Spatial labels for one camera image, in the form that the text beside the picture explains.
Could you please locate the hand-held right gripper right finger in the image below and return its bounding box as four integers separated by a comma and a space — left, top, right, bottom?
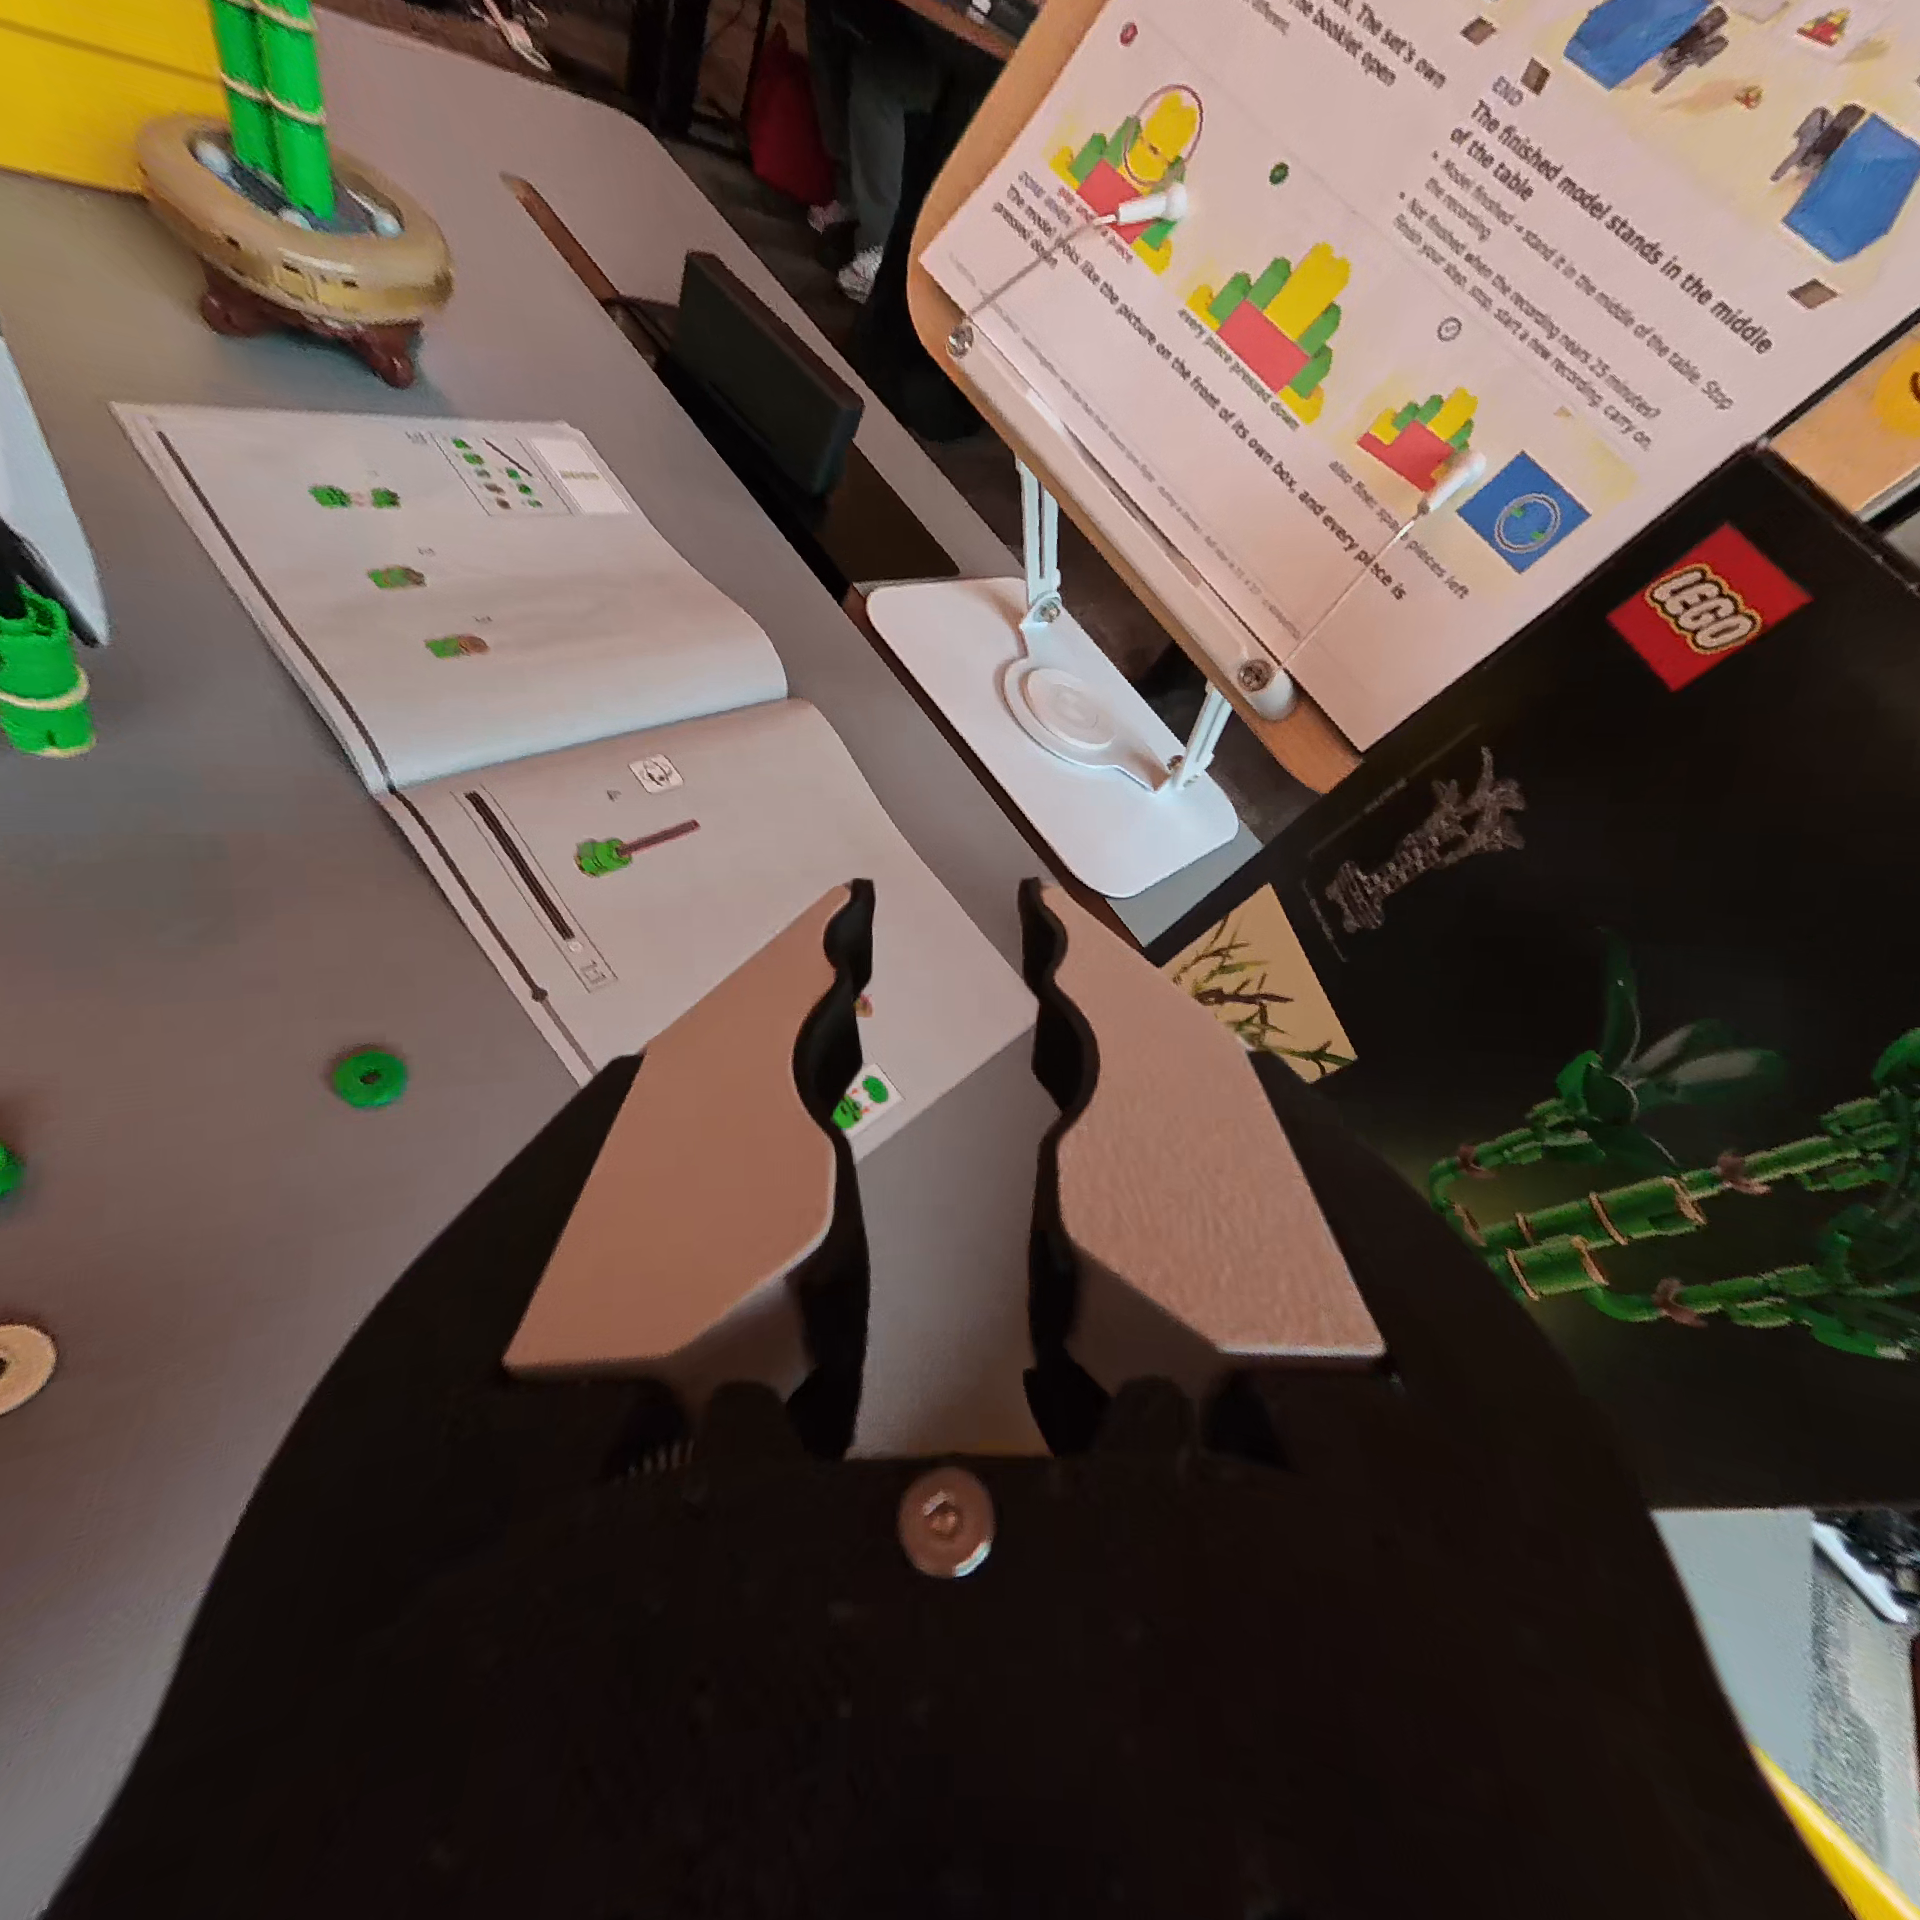
1020, 877, 1386, 1452

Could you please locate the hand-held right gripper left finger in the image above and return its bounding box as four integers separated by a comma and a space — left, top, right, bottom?
503, 877, 874, 1460

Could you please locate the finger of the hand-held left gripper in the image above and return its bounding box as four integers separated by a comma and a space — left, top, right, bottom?
0, 337, 111, 650

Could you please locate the green bamboo segment black axle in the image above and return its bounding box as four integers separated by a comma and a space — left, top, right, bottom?
0, 581, 96, 759

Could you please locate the white building instruction booklet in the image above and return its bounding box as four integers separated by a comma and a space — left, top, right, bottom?
111, 403, 1044, 1155

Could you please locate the grey desk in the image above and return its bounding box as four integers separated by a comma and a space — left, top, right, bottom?
0, 7, 1826, 1920

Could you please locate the tan brick bamboo pot model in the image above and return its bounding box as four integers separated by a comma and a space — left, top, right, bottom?
134, 0, 457, 390

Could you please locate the black bamboo set box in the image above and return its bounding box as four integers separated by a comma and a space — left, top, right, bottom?
1147, 441, 1920, 1508

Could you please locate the yellow plastic bin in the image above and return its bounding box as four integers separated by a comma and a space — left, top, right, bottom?
0, 0, 230, 193
1755, 1748, 1920, 1920

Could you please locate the white tray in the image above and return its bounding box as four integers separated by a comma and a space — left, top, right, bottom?
869, 0, 1920, 900

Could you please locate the black electronic box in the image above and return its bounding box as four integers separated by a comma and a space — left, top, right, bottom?
677, 250, 869, 500

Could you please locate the printed instruction sheet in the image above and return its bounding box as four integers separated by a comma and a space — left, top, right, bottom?
919, 0, 1920, 750

